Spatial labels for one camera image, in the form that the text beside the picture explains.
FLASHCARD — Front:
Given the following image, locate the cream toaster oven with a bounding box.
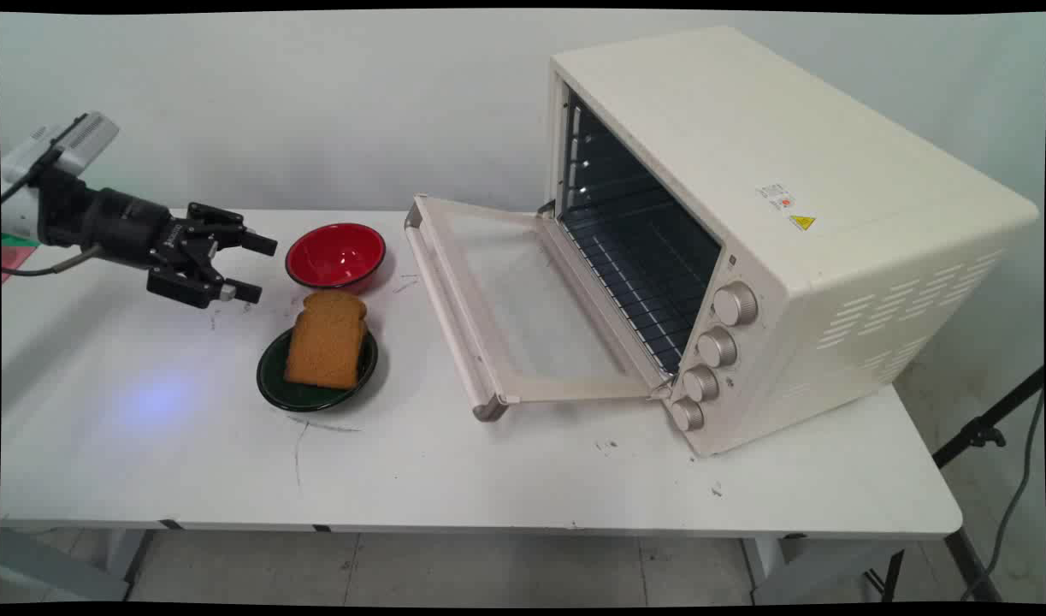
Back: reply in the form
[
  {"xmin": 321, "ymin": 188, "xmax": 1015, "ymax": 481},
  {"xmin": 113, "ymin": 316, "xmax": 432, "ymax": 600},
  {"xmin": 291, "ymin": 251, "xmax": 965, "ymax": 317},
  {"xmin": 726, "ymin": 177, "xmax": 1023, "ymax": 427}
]
[{"xmin": 540, "ymin": 25, "xmax": 1041, "ymax": 458}]

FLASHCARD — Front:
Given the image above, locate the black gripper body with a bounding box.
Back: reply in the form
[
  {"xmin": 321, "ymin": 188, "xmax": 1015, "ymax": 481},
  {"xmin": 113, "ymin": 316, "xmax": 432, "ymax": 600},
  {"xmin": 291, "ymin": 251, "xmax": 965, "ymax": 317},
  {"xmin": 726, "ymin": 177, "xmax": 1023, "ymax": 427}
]
[{"xmin": 35, "ymin": 168, "xmax": 219, "ymax": 294}]

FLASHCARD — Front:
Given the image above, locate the grey hanging cable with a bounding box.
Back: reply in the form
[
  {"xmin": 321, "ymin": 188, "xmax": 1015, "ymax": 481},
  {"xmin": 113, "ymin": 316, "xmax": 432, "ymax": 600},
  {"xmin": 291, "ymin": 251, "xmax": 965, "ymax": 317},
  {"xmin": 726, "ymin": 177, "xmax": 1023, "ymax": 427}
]
[{"xmin": 960, "ymin": 389, "xmax": 1045, "ymax": 601}]

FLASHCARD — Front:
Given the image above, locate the red and green paper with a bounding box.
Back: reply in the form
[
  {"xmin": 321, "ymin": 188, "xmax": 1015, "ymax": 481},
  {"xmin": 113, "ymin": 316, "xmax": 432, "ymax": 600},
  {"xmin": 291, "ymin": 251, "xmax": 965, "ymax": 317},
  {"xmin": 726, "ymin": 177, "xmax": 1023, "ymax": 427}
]
[{"xmin": 1, "ymin": 233, "xmax": 41, "ymax": 283}]

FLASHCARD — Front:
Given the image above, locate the dark green plate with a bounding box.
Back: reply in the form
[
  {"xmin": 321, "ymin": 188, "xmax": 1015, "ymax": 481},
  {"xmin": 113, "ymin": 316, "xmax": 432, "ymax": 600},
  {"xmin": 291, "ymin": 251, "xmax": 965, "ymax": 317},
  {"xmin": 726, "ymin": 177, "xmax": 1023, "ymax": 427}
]
[{"xmin": 257, "ymin": 326, "xmax": 379, "ymax": 413}]

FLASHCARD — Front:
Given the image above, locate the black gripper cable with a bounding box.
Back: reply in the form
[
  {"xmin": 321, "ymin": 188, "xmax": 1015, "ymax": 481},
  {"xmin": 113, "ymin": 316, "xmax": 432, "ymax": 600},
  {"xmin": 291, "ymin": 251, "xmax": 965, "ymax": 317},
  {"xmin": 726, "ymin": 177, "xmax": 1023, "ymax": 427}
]
[{"xmin": 2, "ymin": 244, "xmax": 104, "ymax": 278}]

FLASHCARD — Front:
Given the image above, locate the wire oven rack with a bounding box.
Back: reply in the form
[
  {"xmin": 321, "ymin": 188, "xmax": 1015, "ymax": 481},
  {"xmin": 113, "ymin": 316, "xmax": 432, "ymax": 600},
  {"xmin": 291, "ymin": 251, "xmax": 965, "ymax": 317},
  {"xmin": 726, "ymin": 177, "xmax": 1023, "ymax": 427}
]
[{"xmin": 560, "ymin": 205, "xmax": 720, "ymax": 376}]

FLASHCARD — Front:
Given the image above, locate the black tripod stand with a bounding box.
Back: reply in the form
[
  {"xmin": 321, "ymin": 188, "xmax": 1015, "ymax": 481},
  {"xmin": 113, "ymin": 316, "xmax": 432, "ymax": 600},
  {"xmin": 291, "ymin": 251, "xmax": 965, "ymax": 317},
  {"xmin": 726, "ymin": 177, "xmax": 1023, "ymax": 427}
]
[{"xmin": 865, "ymin": 366, "xmax": 1045, "ymax": 603}]

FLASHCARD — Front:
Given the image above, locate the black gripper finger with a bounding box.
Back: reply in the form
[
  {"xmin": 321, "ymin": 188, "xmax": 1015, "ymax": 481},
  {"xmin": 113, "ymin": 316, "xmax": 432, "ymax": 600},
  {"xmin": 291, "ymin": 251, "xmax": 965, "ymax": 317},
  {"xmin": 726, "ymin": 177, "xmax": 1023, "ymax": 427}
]
[
  {"xmin": 186, "ymin": 202, "xmax": 279, "ymax": 258},
  {"xmin": 147, "ymin": 253, "xmax": 263, "ymax": 310}
]

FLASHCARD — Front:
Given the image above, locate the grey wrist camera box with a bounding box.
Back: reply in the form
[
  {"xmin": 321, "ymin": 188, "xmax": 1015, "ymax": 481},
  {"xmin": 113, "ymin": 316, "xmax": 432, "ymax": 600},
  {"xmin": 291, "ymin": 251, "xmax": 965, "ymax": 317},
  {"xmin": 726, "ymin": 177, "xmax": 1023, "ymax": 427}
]
[{"xmin": 2, "ymin": 111, "xmax": 120, "ymax": 196}]

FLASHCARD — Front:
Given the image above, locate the brown bread slice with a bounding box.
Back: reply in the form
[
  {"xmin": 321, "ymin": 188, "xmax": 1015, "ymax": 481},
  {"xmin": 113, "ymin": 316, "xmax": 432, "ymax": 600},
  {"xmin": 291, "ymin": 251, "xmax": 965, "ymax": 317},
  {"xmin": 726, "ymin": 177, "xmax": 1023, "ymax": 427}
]
[{"xmin": 284, "ymin": 290, "xmax": 369, "ymax": 391}]

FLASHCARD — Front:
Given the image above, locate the red bowl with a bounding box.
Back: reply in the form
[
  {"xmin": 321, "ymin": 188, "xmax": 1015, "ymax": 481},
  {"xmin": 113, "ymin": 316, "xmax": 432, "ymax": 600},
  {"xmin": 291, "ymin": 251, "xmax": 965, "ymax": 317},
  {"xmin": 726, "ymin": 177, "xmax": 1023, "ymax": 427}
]
[{"xmin": 285, "ymin": 222, "xmax": 387, "ymax": 289}]

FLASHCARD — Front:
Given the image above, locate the glass oven door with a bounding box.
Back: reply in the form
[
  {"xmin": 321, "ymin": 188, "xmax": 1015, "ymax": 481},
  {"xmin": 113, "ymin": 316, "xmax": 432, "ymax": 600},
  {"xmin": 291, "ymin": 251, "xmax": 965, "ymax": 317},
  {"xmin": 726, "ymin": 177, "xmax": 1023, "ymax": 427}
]
[{"xmin": 404, "ymin": 194, "xmax": 673, "ymax": 423}]

